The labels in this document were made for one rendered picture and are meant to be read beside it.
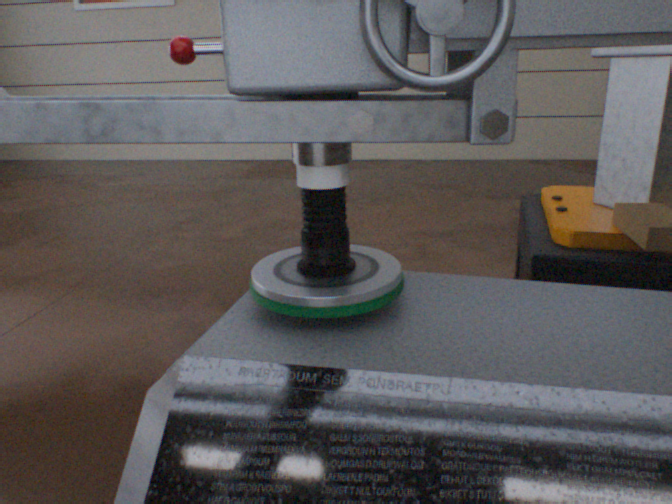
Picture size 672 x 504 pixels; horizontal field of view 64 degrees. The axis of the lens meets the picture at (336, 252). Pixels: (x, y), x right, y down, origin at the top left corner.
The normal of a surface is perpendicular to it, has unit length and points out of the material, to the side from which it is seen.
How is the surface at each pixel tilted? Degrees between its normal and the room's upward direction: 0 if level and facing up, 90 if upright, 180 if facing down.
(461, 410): 45
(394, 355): 0
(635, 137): 90
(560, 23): 90
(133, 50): 90
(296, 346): 0
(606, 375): 0
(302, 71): 90
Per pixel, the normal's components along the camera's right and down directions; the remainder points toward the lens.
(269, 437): -0.17, -0.44
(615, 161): -0.97, 0.11
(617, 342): -0.03, -0.94
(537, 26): 0.00, 0.33
